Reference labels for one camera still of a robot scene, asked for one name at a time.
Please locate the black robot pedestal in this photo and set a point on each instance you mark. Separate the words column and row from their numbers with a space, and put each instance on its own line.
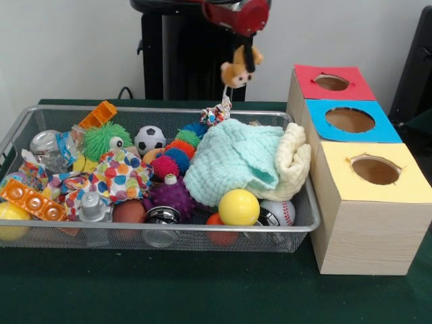
column 182, row 60

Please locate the black panel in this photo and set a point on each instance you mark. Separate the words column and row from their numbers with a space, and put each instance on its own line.
column 415, row 67

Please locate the purple spiky ball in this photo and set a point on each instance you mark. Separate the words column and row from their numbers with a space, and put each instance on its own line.
column 175, row 197

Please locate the long orange plastic block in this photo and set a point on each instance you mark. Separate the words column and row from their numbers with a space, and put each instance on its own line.
column 30, row 200

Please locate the silver toy hydrant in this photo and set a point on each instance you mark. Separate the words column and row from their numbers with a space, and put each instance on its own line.
column 92, row 207

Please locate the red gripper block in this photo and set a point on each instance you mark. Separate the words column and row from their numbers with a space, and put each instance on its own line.
column 246, row 17

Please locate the cream knitted cloth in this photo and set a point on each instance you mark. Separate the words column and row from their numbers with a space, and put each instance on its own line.
column 293, row 158

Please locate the green orange blue spiky caterpillar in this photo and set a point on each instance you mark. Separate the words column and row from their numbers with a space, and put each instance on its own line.
column 179, row 152

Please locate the small soccer ball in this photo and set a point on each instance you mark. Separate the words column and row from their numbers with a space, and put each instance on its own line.
column 150, row 139

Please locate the mint green knitted cloth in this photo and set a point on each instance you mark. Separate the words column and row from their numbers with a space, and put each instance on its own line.
column 222, row 158

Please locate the wooden box with three holes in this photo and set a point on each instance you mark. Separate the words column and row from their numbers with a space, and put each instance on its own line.
column 368, row 233

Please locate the polka dot cloth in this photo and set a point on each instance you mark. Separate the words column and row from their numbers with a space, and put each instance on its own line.
column 121, row 175

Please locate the yellow smooth ball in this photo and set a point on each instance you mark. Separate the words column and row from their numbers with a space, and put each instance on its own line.
column 239, row 206

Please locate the dark green table cloth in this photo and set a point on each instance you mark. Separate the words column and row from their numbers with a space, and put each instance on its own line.
column 202, row 287

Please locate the short orange plastic block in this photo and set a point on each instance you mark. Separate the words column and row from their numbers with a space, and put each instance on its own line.
column 98, row 116

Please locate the brown plush animal toy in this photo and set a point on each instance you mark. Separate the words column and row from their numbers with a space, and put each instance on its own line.
column 236, row 72

